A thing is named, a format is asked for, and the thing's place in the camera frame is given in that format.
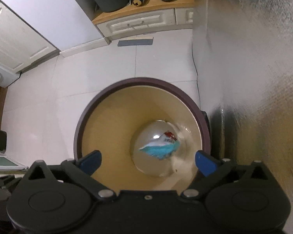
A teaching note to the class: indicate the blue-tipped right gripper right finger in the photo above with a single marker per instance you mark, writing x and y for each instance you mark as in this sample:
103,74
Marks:
211,174

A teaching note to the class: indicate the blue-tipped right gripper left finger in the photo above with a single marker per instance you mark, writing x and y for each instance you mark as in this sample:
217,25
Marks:
80,172

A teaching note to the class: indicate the blue white snack wrapper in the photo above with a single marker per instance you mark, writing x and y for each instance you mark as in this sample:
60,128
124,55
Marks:
162,147

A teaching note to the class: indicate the round brown trash bin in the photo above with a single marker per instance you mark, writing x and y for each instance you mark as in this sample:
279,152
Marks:
127,115

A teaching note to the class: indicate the white washing machine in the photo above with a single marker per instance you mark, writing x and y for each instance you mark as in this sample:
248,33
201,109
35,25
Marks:
7,77

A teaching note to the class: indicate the grey floor mat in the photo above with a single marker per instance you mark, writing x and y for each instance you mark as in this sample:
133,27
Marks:
135,41

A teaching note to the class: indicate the white kitchen cabinet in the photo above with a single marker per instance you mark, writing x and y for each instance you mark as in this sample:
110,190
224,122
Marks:
20,45

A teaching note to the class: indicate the white low drawer cabinet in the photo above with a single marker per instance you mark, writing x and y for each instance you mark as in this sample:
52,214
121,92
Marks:
152,16

